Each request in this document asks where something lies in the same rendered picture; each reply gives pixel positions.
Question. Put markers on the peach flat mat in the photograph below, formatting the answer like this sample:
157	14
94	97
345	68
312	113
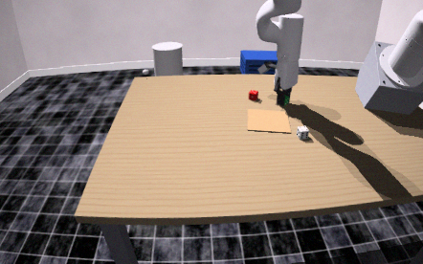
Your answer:
268	121

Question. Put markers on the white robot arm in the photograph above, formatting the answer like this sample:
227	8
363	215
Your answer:
401	66

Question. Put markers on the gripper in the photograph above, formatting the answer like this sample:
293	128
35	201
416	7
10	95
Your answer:
286	76

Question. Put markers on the white die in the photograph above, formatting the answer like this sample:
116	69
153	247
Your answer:
302	132

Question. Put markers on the red die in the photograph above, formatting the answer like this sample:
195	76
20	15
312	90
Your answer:
253	95

